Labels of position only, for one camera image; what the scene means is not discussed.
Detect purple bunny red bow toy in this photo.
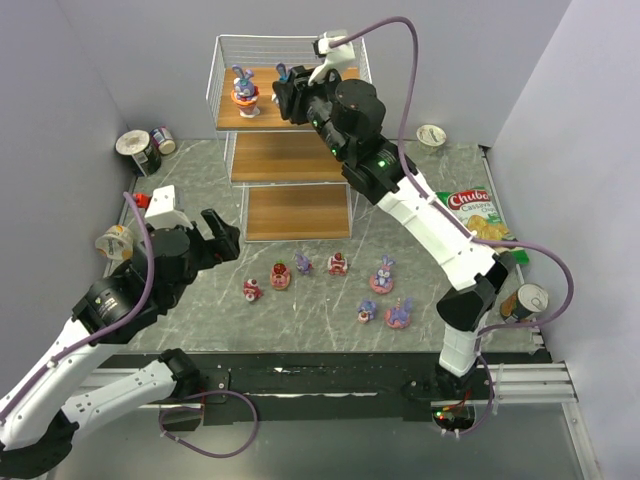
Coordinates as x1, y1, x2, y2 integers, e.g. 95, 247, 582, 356
295, 252, 313, 275

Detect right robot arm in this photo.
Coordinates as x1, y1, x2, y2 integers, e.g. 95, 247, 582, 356
272, 66, 515, 383

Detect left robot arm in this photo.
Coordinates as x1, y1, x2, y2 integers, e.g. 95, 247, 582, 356
1, 209, 240, 479

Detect pink bear roll cake toy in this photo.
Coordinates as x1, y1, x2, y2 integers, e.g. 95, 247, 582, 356
243, 278, 264, 302

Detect pink bear strawberry donut toy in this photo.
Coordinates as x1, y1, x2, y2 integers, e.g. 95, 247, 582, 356
269, 260, 291, 291

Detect tipped paper cup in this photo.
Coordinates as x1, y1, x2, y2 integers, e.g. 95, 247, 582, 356
94, 225, 135, 261

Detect strawberry cake slice toy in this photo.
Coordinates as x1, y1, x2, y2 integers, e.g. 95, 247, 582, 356
327, 252, 348, 276

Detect dark paper cup white lid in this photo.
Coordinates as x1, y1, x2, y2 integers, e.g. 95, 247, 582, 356
115, 129, 161, 177

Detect white yogurt cup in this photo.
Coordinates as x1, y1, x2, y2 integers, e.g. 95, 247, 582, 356
416, 124, 447, 152

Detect blue white small can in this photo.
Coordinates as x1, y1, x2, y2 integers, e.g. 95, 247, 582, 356
149, 126, 176, 155

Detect small purple bunny cupcake toy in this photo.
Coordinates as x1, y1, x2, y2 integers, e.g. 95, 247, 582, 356
357, 299, 377, 324

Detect purple bunny on pink donut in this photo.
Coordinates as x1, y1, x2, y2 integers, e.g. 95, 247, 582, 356
369, 255, 395, 295

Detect purple bunny candle donut toy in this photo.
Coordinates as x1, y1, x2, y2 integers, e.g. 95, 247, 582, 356
384, 297, 413, 329

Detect green chips bag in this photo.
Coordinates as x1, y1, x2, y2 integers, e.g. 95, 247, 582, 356
437, 186, 516, 242

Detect tin can orange label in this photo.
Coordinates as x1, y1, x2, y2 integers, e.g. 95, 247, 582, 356
499, 283, 549, 323

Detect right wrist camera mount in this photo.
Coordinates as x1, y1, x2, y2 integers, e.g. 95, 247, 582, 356
308, 30, 356, 85

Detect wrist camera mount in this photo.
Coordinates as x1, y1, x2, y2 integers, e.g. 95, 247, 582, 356
308, 30, 356, 85
133, 185, 192, 230

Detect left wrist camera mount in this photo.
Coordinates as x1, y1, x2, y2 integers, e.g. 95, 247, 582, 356
133, 185, 192, 230

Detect white wire wooden shelf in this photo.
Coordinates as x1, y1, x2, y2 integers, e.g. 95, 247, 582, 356
206, 34, 358, 242

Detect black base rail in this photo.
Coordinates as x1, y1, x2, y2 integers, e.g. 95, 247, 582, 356
79, 349, 501, 436

